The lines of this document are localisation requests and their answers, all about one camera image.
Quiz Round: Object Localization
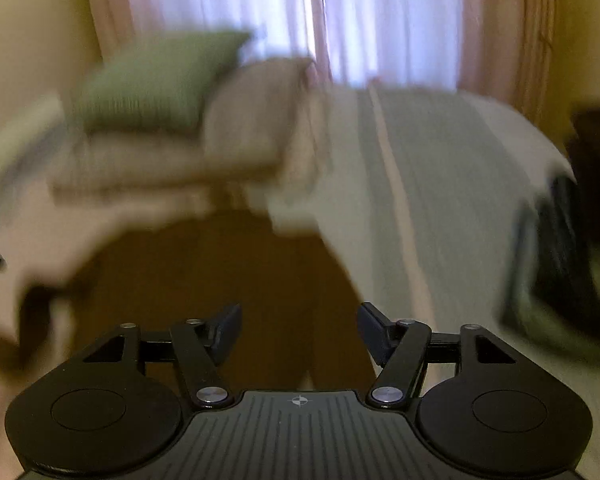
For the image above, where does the brown long-sleeve cardigan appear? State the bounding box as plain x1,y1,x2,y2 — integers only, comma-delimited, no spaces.
17,209,376,394

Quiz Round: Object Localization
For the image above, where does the folded dark clothes stack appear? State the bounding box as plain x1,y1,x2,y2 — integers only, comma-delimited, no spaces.
501,102,600,363

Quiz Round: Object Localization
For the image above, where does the striped grey pink bedspread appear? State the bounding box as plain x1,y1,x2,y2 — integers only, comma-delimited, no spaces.
0,88,600,479

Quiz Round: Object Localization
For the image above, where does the white padded headboard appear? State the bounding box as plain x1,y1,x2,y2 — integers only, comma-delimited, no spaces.
0,92,70,188

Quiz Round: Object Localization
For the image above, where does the folded beige blanket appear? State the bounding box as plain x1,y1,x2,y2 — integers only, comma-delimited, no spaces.
48,58,325,200

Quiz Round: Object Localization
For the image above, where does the green knit cushion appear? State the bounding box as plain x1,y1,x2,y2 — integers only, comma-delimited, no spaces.
73,29,251,133

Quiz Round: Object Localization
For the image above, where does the pink window curtain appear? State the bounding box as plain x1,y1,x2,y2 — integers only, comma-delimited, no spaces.
90,0,557,122

